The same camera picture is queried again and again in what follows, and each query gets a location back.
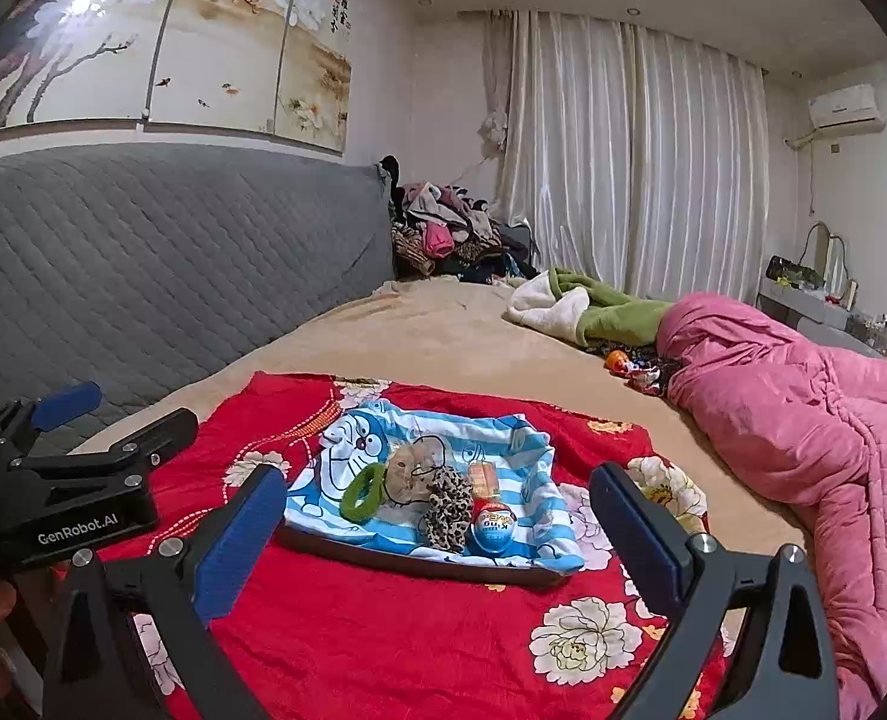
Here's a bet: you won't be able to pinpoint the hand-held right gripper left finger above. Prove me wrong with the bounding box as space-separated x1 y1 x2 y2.
42 463 289 720

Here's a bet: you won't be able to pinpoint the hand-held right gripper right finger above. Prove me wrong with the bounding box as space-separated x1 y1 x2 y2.
588 463 841 720

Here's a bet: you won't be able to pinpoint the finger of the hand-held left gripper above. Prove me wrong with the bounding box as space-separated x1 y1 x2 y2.
0 381 103 458
12 406 200 485

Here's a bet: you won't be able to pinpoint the green fuzzy scrunchie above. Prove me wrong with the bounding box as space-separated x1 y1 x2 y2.
338 463 388 524

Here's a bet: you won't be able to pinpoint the blue toy egg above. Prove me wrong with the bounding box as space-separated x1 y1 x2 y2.
469 499 521 557

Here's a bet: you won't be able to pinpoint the clear biscuit packet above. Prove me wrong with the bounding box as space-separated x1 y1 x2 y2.
468 463 501 502

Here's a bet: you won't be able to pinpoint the beige sheer scrunchie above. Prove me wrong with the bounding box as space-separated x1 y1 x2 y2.
383 441 452 507

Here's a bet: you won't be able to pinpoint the leopard print scrunchie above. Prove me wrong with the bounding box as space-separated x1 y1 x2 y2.
422 465 473 552

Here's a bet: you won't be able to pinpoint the blue striped cartoon cloth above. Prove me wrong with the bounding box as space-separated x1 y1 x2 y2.
284 399 587 575

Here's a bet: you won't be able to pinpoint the colourful snack wrappers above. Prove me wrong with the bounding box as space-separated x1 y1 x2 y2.
624 360 673 391

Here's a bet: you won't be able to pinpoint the grey quilted headboard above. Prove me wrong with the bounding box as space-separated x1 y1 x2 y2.
0 142 398 458

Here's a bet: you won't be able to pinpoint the pink quilted duvet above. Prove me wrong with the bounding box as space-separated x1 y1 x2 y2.
657 292 887 720

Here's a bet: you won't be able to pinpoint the red floral blanket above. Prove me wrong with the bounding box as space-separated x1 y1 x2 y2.
94 371 722 720

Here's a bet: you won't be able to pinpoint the green white fleece blanket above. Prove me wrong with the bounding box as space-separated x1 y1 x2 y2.
507 266 677 350

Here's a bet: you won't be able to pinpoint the white dresser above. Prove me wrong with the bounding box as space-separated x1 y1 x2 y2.
759 281 887 383

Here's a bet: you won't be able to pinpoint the dark bag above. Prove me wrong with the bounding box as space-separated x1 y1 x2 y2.
765 255 826 290

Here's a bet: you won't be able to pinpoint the arched table mirror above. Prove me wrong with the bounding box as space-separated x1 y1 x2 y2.
799 221 853 301

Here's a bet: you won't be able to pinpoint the pile of clothes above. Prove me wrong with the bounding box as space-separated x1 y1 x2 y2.
389 181 538 286

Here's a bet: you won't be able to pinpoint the white curtains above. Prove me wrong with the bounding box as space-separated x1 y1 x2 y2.
481 9 771 308

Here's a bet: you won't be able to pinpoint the white hanging flower decoration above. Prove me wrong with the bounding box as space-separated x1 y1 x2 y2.
480 109 511 155

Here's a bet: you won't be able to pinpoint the white air conditioner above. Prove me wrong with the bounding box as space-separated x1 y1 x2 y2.
807 84 887 137

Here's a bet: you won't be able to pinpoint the floral wall painting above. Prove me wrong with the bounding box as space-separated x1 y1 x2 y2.
0 0 355 158

